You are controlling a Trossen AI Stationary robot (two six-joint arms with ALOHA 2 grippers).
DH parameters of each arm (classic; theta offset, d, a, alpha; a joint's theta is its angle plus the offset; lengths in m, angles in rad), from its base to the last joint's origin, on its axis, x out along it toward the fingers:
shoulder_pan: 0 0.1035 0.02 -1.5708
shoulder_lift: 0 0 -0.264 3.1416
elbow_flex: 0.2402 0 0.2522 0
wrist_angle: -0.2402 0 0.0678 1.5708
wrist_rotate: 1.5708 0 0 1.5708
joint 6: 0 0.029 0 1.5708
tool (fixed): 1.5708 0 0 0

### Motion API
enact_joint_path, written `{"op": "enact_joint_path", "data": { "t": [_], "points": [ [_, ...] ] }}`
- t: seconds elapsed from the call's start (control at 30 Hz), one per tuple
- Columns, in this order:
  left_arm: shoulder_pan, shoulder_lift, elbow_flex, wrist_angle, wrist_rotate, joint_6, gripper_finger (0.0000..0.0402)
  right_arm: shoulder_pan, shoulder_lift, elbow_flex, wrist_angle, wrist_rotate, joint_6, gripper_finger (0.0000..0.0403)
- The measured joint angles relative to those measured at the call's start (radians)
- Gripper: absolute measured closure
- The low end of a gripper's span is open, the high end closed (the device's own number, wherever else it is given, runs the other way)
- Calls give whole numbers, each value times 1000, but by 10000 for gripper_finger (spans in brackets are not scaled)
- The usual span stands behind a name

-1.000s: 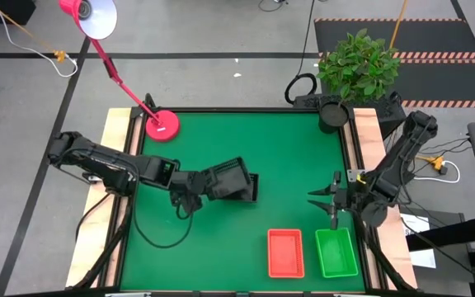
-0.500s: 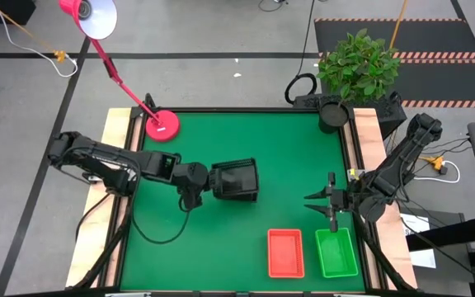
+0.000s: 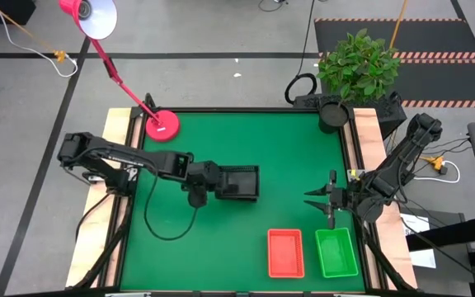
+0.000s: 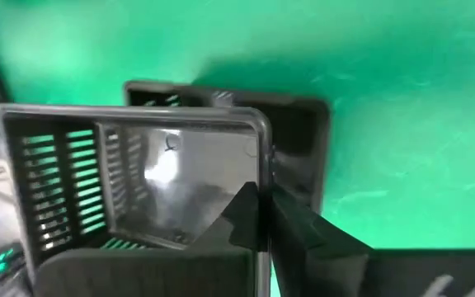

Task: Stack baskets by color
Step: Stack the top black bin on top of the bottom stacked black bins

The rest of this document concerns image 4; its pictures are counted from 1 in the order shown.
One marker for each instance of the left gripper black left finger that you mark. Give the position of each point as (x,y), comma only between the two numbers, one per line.
(138,276)

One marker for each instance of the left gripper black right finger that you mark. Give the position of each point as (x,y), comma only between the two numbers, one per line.
(324,264)

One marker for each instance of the black plastic basket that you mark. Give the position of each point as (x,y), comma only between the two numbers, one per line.
(299,136)
(188,165)

